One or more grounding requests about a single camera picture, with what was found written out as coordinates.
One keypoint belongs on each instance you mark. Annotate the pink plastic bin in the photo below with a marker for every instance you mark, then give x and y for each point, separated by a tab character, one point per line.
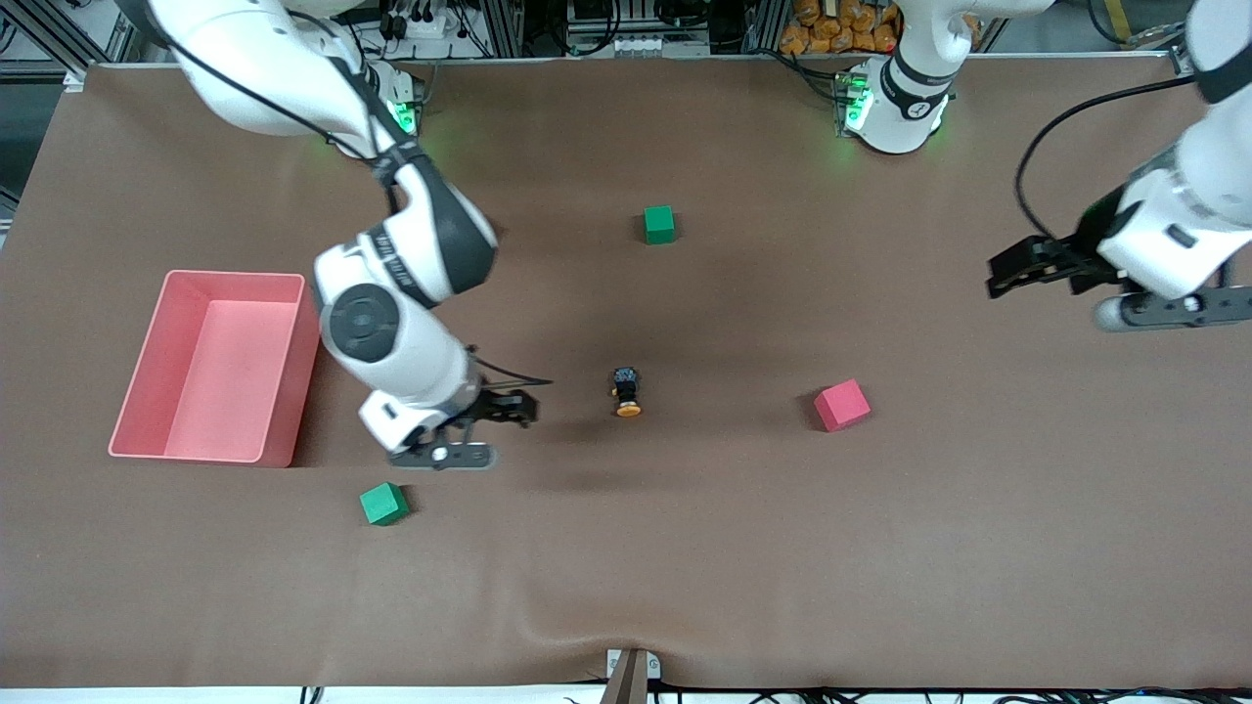
225	391

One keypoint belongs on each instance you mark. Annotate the white power strip with plugs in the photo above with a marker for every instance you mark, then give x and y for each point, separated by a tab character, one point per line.
419	22

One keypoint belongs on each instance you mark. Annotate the brown table cover sheet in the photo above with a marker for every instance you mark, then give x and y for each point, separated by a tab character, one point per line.
626	548

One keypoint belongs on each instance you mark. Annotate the white terminal strip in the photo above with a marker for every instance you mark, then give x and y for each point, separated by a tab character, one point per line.
638	45

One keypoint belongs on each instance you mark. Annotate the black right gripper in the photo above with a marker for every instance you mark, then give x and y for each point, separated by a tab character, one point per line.
492	405

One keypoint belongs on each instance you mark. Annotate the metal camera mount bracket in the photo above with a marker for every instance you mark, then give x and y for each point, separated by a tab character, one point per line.
632	675

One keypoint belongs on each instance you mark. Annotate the pink foam cube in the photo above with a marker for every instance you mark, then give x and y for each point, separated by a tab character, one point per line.
841	406

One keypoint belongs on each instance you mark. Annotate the aluminium frame rail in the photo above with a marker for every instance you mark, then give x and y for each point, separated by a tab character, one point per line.
1179	59

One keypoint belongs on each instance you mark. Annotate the yellow mushroom push button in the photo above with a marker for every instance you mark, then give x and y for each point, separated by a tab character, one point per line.
627	386

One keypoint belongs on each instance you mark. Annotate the aluminium frame beams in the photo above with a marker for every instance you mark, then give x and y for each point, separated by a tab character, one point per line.
59	39

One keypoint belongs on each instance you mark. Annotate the orange packaged items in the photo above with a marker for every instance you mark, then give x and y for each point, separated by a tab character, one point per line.
831	29

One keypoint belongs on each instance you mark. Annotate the green foam cube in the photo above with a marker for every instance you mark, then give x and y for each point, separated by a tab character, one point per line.
659	225
383	505

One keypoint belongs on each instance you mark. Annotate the aluminium frame upright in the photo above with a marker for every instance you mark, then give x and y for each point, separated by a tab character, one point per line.
765	24
504	27

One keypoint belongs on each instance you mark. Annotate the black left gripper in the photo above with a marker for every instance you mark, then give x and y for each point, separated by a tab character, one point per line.
1084	250

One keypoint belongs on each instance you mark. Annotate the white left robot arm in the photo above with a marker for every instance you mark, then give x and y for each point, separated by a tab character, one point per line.
1184	235

